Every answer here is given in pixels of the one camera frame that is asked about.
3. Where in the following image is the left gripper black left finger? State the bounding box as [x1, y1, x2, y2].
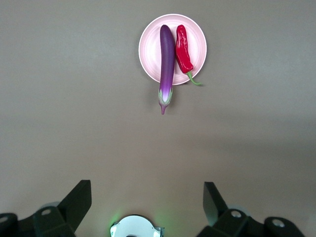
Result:
[0, 179, 92, 237]

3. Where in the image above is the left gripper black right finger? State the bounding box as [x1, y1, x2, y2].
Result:
[197, 182, 306, 237]

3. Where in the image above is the long purple eggplant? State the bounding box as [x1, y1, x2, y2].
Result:
[158, 24, 176, 116]

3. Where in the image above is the red chili pepper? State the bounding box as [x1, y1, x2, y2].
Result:
[175, 24, 202, 86]

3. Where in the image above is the brown table mat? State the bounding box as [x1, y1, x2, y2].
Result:
[0, 0, 316, 237]

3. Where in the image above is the pink round plate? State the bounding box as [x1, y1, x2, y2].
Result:
[138, 13, 207, 86]

